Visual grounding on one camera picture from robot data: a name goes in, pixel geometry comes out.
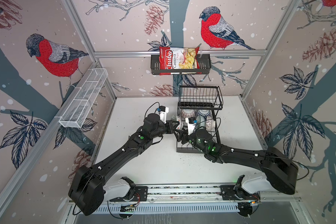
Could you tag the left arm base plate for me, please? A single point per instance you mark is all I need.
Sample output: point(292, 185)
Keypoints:
point(137, 194)

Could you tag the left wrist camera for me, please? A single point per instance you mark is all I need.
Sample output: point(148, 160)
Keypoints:
point(163, 111)

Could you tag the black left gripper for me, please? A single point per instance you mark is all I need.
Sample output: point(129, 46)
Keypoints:
point(171, 128)

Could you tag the red cassava chips bag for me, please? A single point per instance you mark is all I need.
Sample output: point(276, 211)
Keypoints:
point(172, 58)

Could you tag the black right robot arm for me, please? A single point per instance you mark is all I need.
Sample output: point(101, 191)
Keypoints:
point(281, 172)

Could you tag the black two-tier dish rack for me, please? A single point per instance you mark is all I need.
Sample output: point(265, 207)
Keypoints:
point(198, 108)

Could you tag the white mesh wall shelf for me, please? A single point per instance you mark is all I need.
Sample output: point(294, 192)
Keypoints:
point(79, 108)

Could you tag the orange diamond white bowl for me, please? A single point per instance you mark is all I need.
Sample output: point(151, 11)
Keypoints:
point(179, 121)

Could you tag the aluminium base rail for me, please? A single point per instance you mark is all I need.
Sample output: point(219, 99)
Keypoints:
point(200, 193)

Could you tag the black wall basket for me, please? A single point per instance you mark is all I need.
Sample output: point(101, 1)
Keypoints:
point(203, 63)

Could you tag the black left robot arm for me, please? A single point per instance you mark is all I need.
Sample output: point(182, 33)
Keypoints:
point(87, 190)

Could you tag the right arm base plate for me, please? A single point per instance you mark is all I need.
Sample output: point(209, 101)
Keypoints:
point(231, 192)

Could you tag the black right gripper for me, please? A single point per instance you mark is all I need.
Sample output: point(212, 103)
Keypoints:
point(185, 136)

